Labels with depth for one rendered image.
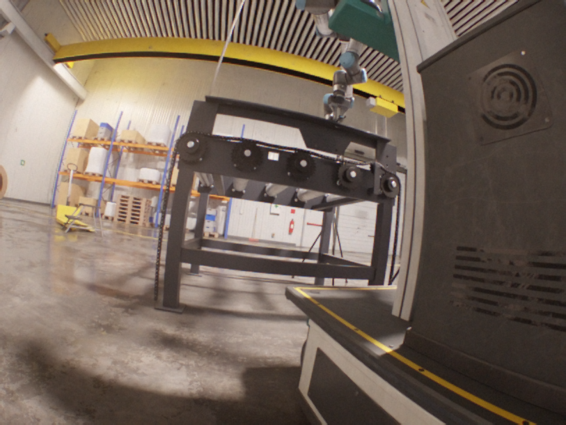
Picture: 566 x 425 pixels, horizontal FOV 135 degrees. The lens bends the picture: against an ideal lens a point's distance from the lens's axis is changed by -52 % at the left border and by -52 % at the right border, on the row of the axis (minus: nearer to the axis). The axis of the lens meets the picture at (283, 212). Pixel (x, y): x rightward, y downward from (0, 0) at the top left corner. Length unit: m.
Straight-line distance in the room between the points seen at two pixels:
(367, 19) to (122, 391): 1.40
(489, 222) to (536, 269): 0.09
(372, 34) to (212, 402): 1.33
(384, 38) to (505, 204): 0.85
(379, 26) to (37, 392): 1.53
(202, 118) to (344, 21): 0.88
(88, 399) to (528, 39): 1.07
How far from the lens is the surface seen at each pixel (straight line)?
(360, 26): 1.01
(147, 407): 0.70
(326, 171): 1.39
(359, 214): 11.89
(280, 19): 10.26
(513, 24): 0.45
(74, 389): 0.76
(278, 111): 1.40
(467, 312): 0.36
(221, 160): 1.29
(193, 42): 9.24
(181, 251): 1.27
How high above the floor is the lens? 0.48
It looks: 5 degrees up
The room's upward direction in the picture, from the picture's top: 7 degrees clockwise
